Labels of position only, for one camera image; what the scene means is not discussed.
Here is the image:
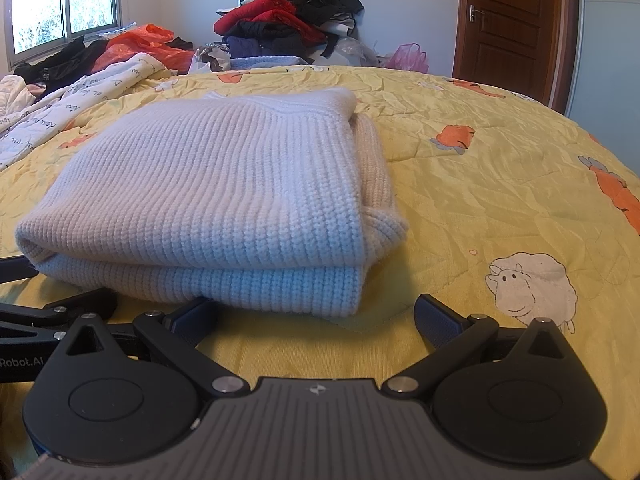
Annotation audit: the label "pink plastic bag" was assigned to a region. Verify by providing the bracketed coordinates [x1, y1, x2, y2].
[385, 42, 428, 74]

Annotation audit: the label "red garment on pile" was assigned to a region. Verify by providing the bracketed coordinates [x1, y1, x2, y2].
[213, 0, 326, 46]

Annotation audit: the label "white printed quilt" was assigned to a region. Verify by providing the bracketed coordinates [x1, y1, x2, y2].
[1, 53, 167, 170]

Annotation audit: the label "black clothes near window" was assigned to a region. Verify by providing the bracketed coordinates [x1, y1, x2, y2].
[13, 36, 108, 96]

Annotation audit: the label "brown wooden door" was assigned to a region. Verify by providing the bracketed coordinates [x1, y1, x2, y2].
[452, 0, 579, 114]

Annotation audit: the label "crumpled white black bag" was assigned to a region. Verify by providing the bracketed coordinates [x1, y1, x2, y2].
[188, 42, 231, 75]

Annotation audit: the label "white knitted sweater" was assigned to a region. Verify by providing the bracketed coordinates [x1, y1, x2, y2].
[15, 88, 408, 318]

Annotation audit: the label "window with frame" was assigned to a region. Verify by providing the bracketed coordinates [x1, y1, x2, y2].
[1, 0, 122, 67]

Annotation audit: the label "pile of dark clothes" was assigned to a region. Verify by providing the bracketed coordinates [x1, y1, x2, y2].
[218, 0, 364, 61]

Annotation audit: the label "light blue knitted blanket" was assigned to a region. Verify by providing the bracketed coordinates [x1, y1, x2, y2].
[230, 55, 308, 70]

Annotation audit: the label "orange plastic bag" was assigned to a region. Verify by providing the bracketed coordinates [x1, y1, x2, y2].
[91, 24, 194, 74]

